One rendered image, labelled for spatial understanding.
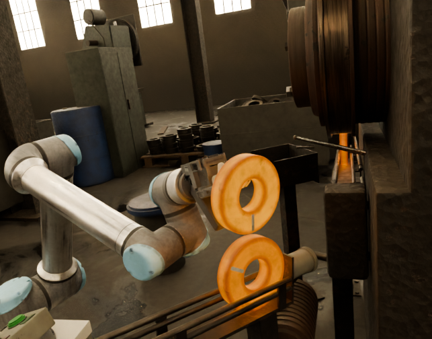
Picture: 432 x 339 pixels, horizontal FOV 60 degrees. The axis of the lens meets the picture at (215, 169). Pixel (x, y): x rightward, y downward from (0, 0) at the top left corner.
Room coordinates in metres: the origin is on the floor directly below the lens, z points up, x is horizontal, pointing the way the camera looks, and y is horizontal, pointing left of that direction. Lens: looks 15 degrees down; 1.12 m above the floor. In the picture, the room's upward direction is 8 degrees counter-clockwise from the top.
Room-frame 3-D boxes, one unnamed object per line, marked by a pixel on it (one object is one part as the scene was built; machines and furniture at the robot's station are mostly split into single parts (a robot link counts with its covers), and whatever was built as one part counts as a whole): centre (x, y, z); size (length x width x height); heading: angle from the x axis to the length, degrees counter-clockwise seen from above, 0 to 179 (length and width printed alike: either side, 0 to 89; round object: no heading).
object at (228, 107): (3.92, -0.69, 0.39); 1.03 x 0.83 x 0.79; 74
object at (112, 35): (9.00, 1.96, 1.36); 1.37 x 1.16 x 2.71; 60
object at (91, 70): (4.77, 1.18, 0.75); 0.70 x 0.48 x 1.50; 160
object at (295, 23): (1.14, -0.29, 1.11); 0.28 x 0.06 x 0.28; 160
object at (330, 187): (0.88, -0.31, 0.68); 0.11 x 0.08 x 0.24; 70
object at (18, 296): (1.27, 0.81, 0.35); 0.17 x 0.15 x 0.18; 143
